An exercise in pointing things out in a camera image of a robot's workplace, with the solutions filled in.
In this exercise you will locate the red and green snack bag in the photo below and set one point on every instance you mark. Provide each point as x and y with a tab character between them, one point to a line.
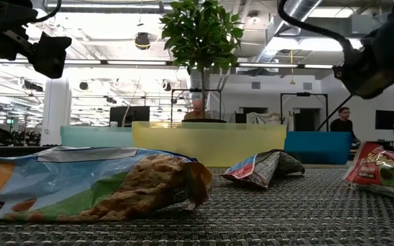
375	171

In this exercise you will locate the light blue granola bar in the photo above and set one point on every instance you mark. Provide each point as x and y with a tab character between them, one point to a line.
258	167

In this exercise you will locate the black monitor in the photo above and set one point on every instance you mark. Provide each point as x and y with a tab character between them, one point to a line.
386	119
132	116

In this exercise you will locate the long ceiling light strip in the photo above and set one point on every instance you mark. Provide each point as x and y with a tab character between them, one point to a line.
132	62
320	66
269	65

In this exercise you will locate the person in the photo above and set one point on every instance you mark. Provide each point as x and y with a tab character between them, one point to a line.
197	106
342	124

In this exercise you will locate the white column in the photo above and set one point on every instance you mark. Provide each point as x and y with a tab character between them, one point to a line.
56	109

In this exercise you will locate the blue plastic bin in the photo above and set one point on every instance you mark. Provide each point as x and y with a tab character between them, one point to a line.
320	147

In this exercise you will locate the black ceiling fixture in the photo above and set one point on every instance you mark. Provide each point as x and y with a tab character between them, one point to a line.
142	41

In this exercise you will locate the teal translucent plastic bin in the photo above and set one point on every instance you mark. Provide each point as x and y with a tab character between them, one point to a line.
94	136

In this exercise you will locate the white cup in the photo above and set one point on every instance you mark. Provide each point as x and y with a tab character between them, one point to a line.
113	124

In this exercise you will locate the white cloth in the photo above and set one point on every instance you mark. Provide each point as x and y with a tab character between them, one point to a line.
262	119

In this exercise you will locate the green potted plant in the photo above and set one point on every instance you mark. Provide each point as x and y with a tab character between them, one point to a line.
200	34

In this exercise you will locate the yellow translucent plastic bin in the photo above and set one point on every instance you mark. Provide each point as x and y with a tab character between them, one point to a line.
207	147

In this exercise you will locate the grey woven placemat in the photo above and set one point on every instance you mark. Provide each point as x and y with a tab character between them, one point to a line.
217	222

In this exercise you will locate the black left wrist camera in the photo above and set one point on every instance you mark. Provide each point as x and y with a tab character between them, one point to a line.
51	56

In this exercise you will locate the silver ventilation duct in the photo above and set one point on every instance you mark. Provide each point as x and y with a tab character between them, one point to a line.
299	13

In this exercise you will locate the black stand frame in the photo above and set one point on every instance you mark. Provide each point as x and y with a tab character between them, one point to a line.
303	94
197	90

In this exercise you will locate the black metal table frame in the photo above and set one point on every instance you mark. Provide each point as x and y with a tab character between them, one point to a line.
29	150

